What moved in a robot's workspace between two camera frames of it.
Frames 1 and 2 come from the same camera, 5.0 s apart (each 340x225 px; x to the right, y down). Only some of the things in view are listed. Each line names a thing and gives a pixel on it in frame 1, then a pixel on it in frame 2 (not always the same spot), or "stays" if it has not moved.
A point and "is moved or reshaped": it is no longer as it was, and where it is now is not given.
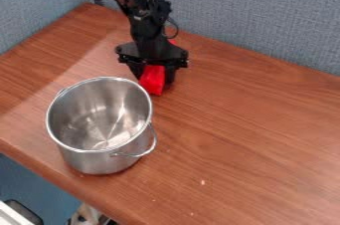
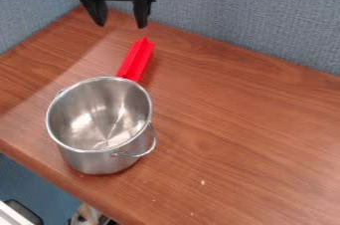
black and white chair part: [15, 214] stays
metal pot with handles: [101, 121] stays
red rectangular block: [153, 77] is moved or reshaped
